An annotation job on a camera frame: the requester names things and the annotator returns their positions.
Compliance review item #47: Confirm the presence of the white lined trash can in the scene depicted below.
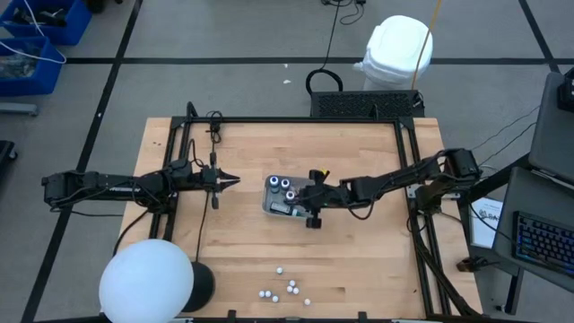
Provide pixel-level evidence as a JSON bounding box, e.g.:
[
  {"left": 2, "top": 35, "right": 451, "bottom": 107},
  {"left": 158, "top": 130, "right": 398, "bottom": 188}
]
[{"left": 352, "top": 14, "right": 434, "bottom": 91}]

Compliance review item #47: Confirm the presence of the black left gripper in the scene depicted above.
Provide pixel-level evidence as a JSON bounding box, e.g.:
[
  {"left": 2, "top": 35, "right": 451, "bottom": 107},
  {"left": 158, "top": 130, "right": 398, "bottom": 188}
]
[{"left": 200, "top": 152, "right": 241, "bottom": 211}]

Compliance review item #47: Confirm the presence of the black cable bundle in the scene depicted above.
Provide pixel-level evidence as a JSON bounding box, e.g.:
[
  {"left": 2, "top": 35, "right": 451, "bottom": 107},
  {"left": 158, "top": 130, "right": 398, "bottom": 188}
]
[{"left": 204, "top": 110, "right": 224, "bottom": 145}]

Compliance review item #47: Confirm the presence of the black vented computer case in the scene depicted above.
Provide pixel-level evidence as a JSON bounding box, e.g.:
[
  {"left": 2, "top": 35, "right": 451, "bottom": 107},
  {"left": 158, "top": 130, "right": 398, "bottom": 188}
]
[{"left": 309, "top": 89, "right": 425, "bottom": 119}]

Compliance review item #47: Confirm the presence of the black lamp cable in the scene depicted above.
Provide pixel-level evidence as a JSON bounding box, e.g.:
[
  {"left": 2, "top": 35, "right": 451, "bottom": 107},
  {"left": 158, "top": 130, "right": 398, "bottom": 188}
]
[{"left": 195, "top": 208, "right": 213, "bottom": 266}]

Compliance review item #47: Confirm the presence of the grey plastic bin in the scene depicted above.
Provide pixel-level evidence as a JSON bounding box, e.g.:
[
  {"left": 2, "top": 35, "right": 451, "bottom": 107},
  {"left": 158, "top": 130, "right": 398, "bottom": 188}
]
[{"left": 262, "top": 174, "right": 325, "bottom": 220}]

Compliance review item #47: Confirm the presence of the white cable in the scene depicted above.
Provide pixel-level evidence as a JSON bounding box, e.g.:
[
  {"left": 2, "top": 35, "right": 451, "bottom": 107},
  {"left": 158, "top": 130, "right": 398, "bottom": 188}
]
[{"left": 0, "top": 0, "right": 67, "bottom": 65}]

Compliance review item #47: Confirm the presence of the blue storage bin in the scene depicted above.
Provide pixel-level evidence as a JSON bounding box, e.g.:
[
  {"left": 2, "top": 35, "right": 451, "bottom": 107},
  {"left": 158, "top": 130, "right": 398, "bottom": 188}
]
[
  {"left": 0, "top": 36, "right": 66, "bottom": 98},
  {"left": 0, "top": 0, "right": 93, "bottom": 47}
]

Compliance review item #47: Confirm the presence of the black backlit keyboard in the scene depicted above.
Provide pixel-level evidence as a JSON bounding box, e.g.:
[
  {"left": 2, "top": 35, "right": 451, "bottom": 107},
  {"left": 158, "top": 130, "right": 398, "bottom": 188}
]
[{"left": 513, "top": 210, "right": 574, "bottom": 279}]

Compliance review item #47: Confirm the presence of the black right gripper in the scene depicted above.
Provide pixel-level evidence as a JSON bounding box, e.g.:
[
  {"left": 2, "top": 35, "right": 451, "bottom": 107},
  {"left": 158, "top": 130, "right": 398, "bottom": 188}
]
[{"left": 286, "top": 169, "right": 346, "bottom": 230}]

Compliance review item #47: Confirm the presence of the grey flat panel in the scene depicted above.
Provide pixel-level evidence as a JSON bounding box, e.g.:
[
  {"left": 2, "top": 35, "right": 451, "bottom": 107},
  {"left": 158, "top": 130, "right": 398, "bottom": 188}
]
[{"left": 527, "top": 71, "right": 574, "bottom": 185}]

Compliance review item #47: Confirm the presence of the black round lamp base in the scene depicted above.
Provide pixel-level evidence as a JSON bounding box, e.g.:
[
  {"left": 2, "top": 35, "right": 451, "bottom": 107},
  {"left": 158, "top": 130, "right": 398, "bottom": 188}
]
[{"left": 181, "top": 262, "right": 216, "bottom": 314}]

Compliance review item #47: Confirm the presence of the white globe lamp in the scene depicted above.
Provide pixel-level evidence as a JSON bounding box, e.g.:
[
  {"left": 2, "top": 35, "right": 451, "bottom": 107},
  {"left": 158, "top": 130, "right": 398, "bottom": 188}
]
[{"left": 98, "top": 239, "right": 195, "bottom": 323}]

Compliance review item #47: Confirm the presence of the thin black floor cable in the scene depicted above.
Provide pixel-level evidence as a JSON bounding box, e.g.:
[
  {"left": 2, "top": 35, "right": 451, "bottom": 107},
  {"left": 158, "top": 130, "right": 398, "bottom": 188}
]
[{"left": 320, "top": 0, "right": 367, "bottom": 26}]

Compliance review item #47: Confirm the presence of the black aluminium table frame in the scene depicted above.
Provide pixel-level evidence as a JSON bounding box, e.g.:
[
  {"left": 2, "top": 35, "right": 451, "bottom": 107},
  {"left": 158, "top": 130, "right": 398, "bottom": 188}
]
[{"left": 150, "top": 101, "right": 483, "bottom": 323}]

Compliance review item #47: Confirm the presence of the black box device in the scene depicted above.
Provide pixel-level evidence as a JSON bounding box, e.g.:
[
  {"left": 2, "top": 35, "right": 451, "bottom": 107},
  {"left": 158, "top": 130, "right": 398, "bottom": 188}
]
[{"left": 557, "top": 66, "right": 574, "bottom": 113}]

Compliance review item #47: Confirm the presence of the yellow hanging cable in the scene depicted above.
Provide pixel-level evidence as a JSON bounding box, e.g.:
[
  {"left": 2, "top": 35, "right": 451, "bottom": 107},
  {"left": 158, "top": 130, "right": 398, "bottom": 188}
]
[{"left": 411, "top": 0, "right": 443, "bottom": 91}]

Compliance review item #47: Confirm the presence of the grey desk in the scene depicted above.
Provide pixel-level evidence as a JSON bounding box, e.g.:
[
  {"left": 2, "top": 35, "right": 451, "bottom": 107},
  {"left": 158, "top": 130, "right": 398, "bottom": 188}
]
[{"left": 492, "top": 166, "right": 574, "bottom": 293}]

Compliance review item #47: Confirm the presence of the grey metal bar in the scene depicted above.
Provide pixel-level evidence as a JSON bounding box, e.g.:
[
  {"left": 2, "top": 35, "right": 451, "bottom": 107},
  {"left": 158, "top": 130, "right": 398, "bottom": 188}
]
[{"left": 0, "top": 102, "right": 39, "bottom": 117}]

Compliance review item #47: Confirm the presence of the black looped floor cable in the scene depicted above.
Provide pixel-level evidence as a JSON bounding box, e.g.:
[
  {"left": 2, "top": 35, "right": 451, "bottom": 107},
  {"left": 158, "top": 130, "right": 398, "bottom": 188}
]
[{"left": 304, "top": 0, "right": 344, "bottom": 98}]

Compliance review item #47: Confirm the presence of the green-capped food colouring bottle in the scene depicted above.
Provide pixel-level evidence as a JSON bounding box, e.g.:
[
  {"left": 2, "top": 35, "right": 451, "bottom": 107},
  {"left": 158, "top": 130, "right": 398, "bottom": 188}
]
[{"left": 270, "top": 202, "right": 302, "bottom": 219}]

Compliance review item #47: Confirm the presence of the white printed paper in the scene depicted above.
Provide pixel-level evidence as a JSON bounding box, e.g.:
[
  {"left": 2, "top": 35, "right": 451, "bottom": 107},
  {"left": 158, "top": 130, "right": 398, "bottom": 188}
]
[{"left": 469, "top": 196, "right": 504, "bottom": 249}]

